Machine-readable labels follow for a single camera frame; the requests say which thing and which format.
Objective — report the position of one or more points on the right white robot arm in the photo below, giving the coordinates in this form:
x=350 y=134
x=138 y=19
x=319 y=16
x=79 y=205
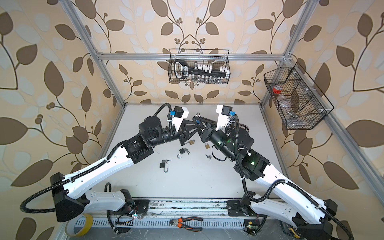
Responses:
x=269 y=191

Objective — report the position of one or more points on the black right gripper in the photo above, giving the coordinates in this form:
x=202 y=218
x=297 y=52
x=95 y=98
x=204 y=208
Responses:
x=209 y=132

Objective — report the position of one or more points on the side wire basket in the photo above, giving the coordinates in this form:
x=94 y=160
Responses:
x=302 y=104

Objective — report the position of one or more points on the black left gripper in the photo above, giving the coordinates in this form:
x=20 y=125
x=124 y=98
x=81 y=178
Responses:
x=182 y=132

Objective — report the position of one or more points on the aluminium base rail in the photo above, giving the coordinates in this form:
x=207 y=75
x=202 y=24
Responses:
x=173 y=208

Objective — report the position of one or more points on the back wire basket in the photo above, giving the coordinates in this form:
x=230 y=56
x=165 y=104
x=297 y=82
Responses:
x=215 y=57

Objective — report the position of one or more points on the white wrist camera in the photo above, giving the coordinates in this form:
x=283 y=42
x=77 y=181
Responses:
x=225 y=114
x=178 y=114

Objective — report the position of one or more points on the yellow black tape measure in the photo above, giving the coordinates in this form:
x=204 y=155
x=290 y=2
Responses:
x=294 y=233

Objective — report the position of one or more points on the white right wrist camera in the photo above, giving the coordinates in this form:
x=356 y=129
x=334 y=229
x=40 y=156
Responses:
x=225 y=114

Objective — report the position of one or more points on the yellow tape roll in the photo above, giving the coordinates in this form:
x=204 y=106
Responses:
x=79 y=226

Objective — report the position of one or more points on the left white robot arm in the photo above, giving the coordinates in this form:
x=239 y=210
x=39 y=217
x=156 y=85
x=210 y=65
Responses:
x=72 y=192

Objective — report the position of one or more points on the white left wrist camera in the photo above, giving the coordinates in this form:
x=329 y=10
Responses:
x=178 y=114

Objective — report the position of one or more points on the black socket holder rail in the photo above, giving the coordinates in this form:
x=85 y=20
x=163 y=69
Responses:
x=183 y=70

